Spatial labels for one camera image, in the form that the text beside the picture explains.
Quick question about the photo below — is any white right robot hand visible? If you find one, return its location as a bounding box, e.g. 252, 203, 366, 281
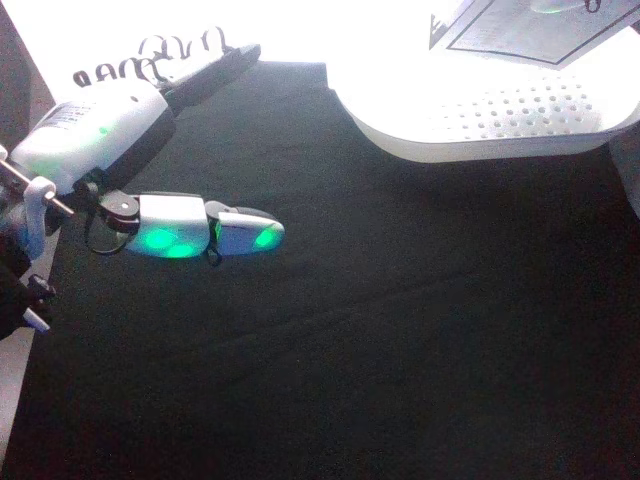
528, 0, 604, 15

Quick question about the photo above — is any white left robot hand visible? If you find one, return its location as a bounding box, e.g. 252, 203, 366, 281
9, 23, 286, 262

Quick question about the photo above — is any white printed carton box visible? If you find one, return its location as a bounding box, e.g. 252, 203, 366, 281
428, 0, 640, 66

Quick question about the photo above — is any white perforated plastic basin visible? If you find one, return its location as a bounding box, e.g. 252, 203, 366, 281
324, 59, 640, 164

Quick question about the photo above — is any white cloth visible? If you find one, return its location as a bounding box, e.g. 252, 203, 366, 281
9, 0, 436, 91

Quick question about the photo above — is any black table cloth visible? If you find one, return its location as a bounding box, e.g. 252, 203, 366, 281
0, 59, 640, 480

